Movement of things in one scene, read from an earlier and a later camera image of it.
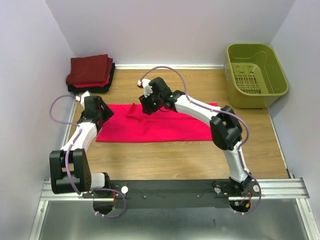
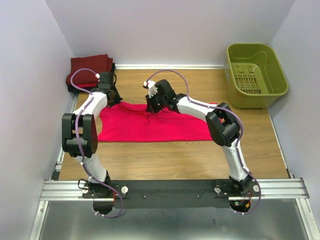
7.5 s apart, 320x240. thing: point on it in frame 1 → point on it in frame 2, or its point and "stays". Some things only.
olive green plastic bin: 255,78 stays
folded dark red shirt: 92,69 stays
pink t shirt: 131,123 stays
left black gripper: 108,112 → 118,98
